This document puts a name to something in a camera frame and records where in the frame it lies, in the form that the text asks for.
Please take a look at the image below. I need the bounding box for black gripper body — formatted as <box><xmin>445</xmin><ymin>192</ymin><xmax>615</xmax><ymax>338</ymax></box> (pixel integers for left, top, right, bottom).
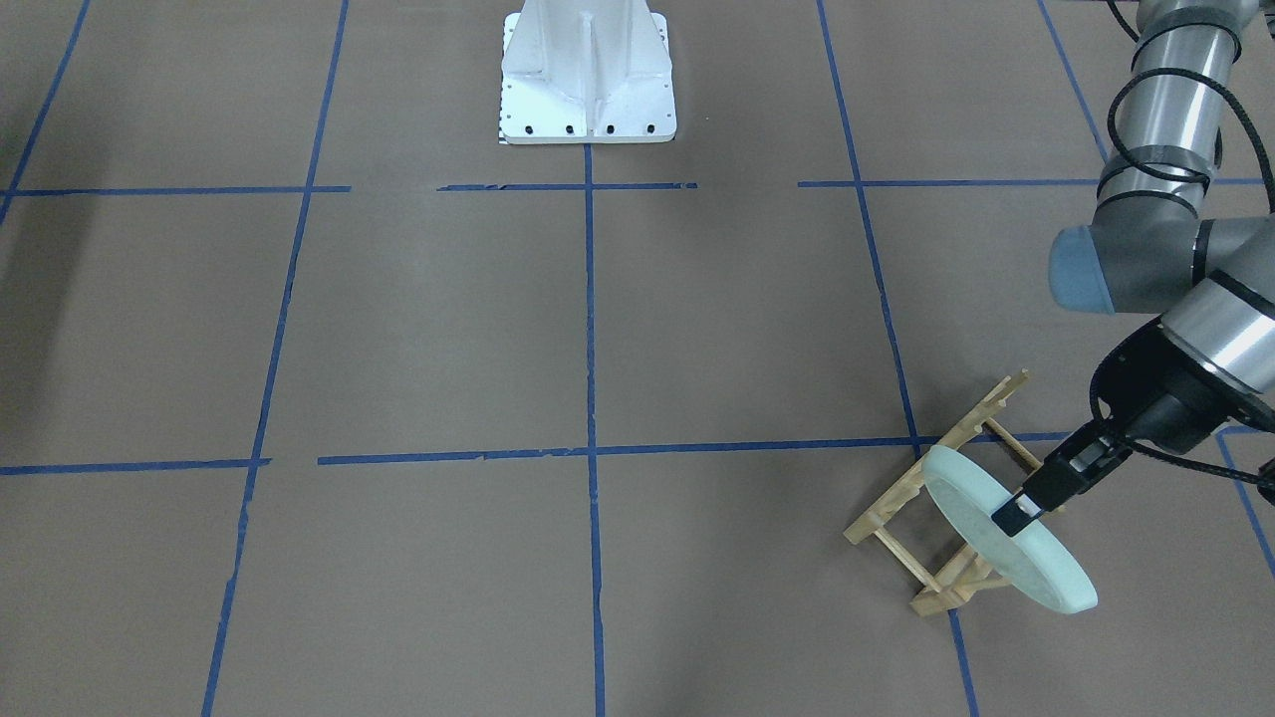
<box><xmin>1089</xmin><ymin>324</ymin><xmax>1274</xmax><ymax>457</ymax></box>

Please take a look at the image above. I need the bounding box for light green plate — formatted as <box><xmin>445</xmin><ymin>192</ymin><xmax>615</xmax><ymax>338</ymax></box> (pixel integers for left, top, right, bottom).
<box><xmin>921</xmin><ymin>445</ymin><xmax>1099</xmax><ymax>615</ymax></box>

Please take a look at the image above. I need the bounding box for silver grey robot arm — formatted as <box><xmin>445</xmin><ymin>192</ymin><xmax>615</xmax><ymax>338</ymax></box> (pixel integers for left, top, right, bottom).
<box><xmin>991</xmin><ymin>1</ymin><xmax>1274</xmax><ymax>536</ymax></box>

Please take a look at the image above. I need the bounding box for wooden dish rack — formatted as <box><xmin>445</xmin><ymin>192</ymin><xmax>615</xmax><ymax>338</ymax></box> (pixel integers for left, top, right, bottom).
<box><xmin>843</xmin><ymin>370</ymin><xmax>1043</xmax><ymax>617</ymax></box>

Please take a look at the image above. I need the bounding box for brown paper table cover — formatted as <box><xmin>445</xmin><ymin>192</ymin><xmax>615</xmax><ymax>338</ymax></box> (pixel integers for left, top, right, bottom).
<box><xmin>3</xmin><ymin>1</ymin><xmax>1272</xmax><ymax>716</ymax></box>

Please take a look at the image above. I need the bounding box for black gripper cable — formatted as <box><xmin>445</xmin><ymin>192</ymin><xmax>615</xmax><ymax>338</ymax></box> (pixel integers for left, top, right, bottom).
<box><xmin>1088</xmin><ymin>0</ymin><xmax>1275</xmax><ymax>499</ymax></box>

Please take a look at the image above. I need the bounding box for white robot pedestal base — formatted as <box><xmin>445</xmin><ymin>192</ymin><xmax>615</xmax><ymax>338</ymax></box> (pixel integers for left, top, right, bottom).
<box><xmin>499</xmin><ymin>1</ymin><xmax>678</xmax><ymax>145</ymax></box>

